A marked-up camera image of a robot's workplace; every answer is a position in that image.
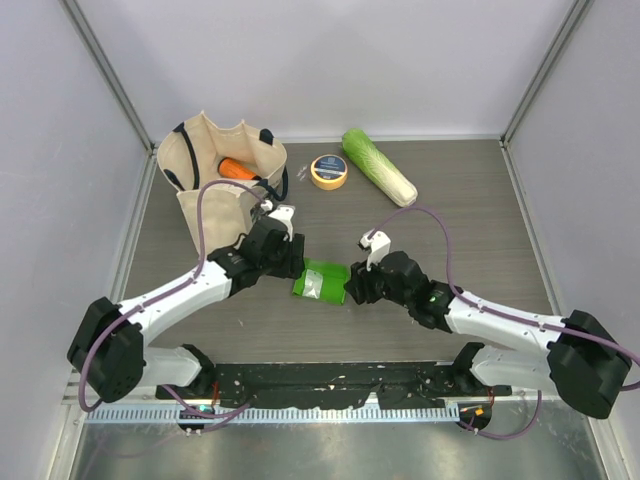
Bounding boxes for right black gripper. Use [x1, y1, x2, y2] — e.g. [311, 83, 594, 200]
[345, 248, 413, 307]

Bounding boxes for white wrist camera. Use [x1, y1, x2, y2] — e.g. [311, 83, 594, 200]
[260, 200, 295, 241]
[358, 229, 391, 271]

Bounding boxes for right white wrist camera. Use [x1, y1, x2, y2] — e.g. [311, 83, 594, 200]
[358, 229, 391, 271]

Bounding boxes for orange bottle in bag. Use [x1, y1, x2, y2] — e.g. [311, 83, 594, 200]
[217, 157, 262, 181]

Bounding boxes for small clear plastic bag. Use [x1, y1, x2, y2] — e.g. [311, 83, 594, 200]
[301, 269, 324, 299]

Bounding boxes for green paper box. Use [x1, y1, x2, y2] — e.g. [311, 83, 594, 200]
[292, 258, 350, 305]

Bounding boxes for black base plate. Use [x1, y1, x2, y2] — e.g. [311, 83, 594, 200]
[173, 361, 512, 410]

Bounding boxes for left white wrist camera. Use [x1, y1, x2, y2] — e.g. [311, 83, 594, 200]
[260, 200, 295, 241]

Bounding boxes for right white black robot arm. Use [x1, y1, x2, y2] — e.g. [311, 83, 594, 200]
[345, 251, 632, 419]

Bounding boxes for white slotted cable duct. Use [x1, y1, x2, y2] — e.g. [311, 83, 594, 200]
[85, 402, 460, 425]

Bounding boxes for yellow masking tape roll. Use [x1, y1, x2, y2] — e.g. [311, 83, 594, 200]
[310, 154, 348, 191]

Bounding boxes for beige canvas tote bag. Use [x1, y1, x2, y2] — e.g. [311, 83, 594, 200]
[157, 112, 287, 253]

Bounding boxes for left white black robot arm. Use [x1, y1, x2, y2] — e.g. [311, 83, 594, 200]
[67, 205, 304, 403]

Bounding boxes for aluminium frame rail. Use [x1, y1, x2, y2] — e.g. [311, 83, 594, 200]
[61, 367, 80, 405]

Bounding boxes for napa cabbage toy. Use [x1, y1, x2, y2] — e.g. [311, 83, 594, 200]
[342, 128, 418, 208]

